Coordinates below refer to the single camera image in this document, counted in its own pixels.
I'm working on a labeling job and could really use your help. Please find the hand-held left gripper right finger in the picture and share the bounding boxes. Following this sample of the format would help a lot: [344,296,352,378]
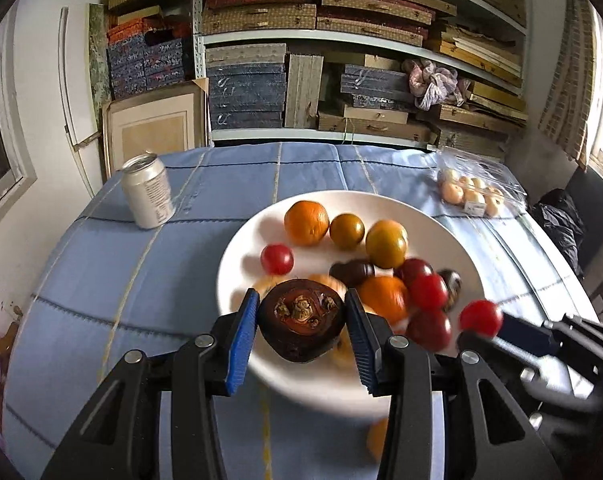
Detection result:
[344,287,565,480]

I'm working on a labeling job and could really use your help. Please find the yellow orange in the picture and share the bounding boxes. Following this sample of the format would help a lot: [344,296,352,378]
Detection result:
[365,219,409,270]

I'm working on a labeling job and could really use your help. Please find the short stack of grey-blue boxes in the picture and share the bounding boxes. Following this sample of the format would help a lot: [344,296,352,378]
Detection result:
[340,64,411,111]

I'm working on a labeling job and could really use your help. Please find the white metal shelving rack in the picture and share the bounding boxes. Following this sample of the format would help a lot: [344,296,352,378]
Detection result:
[191,0,529,148]

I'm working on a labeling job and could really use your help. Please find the dark clothing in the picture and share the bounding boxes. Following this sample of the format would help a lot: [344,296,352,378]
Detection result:
[530,188,585,276]

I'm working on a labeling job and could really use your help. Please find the clear plastic box of pale fruits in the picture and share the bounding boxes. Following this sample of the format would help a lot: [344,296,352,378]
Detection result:
[435,147,528,218]

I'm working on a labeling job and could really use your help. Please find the stack of golden flat boxes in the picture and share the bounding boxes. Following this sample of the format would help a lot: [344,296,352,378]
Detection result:
[421,0,529,126]

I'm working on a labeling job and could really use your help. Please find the pale speckled pepino melon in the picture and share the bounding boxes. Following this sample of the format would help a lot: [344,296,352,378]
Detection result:
[255,273,356,368]

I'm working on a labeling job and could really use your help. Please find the orange mandarin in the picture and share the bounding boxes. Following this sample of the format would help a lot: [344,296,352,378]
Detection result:
[284,200,331,247]
[356,275,412,326]

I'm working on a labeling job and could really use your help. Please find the stack of blue patterned boxes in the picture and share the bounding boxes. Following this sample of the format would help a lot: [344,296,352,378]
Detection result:
[106,17,194,101]

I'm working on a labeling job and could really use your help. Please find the dark purple mangosteen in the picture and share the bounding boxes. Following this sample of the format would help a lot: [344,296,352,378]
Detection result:
[258,278,347,365]

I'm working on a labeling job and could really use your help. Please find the red cherry tomato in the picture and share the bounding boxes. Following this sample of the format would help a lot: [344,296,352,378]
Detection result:
[459,300,505,337]
[260,243,295,276]

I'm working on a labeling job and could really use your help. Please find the small yellow-green orange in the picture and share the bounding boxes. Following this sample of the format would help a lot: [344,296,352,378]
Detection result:
[329,213,366,251]

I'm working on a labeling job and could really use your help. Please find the dark brown water chestnut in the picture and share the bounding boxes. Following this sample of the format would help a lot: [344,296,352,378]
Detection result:
[437,269,463,313]
[329,259,376,289]

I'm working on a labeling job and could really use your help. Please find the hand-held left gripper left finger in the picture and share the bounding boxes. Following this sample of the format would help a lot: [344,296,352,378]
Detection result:
[41,287,261,480]

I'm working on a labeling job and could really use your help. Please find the dark padded chair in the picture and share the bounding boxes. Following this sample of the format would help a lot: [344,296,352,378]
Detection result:
[564,167,603,281]

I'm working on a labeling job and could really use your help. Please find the white leaning strip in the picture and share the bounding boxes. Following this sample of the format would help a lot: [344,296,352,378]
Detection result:
[58,6,102,198]

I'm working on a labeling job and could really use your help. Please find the woven patterned curtain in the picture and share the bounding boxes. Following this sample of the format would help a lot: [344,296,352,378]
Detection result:
[538,0,595,168]

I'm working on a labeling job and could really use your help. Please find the stack of woven tan boxes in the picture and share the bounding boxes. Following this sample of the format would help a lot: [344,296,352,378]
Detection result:
[201,0,457,48]

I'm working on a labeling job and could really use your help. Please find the dark red plum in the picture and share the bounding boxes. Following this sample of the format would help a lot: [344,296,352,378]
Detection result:
[394,258,435,286]
[405,308,453,352]

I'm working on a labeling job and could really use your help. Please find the beige picture frame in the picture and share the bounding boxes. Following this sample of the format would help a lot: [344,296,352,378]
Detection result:
[101,79,209,183]

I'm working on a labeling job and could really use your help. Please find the upright grey wooden boxes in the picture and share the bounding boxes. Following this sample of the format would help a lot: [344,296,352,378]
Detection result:
[284,53,325,129]

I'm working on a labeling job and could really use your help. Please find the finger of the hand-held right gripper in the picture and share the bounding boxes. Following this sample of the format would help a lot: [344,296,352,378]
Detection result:
[499,311,603,378]
[456,332,599,413]

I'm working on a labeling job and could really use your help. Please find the green marbled board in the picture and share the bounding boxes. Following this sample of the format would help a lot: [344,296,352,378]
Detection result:
[88,3,113,108]

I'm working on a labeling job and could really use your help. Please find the low tan wooden boxes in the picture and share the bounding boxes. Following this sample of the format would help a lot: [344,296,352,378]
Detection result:
[317,105,435,143]

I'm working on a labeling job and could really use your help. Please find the tall stack of grey-blue boxes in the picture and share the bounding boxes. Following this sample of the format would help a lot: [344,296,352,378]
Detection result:
[205,44,288,131]

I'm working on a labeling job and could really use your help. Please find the white plate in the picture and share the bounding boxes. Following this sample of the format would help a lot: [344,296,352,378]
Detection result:
[216,190,485,418]

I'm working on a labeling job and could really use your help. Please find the smooth pale orange melon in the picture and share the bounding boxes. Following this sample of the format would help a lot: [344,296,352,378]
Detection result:
[365,416,391,462]

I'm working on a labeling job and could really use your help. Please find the blue checked tablecloth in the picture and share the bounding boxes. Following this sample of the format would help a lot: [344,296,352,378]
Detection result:
[1,141,599,480]

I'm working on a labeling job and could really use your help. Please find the white drink can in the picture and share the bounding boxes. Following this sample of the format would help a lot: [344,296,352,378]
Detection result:
[121,153,176,231]

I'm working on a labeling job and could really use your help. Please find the pink cloth bundle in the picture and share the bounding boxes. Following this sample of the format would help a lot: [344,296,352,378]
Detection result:
[401,58,465,111]

